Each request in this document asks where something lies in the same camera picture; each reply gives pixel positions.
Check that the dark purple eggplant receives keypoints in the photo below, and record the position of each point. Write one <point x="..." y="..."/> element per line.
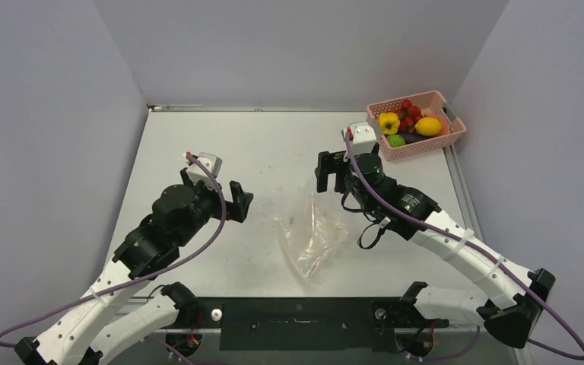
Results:
<point x="411" y="138"/>

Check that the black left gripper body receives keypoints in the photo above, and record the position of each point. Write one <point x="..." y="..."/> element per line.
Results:
<point x="209" y="203"/>

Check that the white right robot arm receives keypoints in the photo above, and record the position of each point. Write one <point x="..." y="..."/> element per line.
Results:
<point x="509" y="298"/>

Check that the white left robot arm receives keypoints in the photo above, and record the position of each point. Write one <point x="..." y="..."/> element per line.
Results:
<point x="87" y="333"/>

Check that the pink plastic basket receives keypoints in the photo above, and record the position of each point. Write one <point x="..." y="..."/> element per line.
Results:
<point x="433" y="103"/>

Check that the clear zip top bag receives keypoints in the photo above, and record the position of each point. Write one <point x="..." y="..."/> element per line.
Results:
<point x="313" y="230"/>

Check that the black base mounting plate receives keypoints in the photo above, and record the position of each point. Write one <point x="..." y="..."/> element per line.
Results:
<point x="380" y="324"/>

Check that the yellow lemon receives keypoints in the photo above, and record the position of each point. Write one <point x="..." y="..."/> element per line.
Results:
<point x="428" y="126"/>

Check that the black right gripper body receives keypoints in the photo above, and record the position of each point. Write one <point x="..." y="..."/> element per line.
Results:
<point x="350" y="185"/>

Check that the green lime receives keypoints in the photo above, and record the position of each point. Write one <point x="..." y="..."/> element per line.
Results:
<point x="396" y="141"/>

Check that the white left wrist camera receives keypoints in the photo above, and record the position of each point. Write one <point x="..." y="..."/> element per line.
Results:
<point x="203" y="168"/>

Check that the red strawberry cluster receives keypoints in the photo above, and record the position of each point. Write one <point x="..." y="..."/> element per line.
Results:
<point x="408" y="114"/>

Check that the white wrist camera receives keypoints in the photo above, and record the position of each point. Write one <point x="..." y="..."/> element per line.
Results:
<point x="362" y="137"/>
<point x="203" y="168"/>

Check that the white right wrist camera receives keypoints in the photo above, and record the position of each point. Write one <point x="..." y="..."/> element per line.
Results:
<point x="362" y="137"/>

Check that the yellow bell pepper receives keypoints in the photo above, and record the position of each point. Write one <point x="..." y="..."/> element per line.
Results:
<point x="389" y="123"/>

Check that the aluminium rail frame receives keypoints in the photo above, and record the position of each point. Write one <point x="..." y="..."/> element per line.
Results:
<point x="468" y="216"/>

